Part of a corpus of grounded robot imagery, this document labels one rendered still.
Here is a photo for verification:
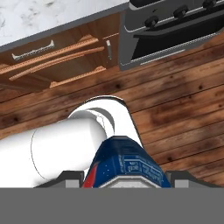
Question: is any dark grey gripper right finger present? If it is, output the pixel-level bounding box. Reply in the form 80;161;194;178
164;170;223;189

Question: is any blue soda can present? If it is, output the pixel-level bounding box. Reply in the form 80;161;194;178
81;135;173;189

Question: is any wooden drawer front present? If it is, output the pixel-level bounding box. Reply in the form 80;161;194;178
0;26;102;75

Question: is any white rounded cylinder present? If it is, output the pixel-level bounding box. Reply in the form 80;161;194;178
0;95;144;189

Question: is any black stove knob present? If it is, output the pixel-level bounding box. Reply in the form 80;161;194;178
202;0;218;10
172;4;190;19
144;15;160;30

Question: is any silver cupboard handle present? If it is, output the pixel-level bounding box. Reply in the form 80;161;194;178
105;39;114;61

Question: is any narrow wooden cupboard door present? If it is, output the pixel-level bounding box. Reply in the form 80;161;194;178
101;12;121;70

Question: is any black and grey stove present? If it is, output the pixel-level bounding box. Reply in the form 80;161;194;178
117;0;224;72

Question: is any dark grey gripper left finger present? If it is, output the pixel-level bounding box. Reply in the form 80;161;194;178
34;170;86;189

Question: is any silver drawer handle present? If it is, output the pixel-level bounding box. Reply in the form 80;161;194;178
10;39;56;61

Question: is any black oven door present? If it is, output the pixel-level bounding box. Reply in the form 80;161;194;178
128;17;224;66

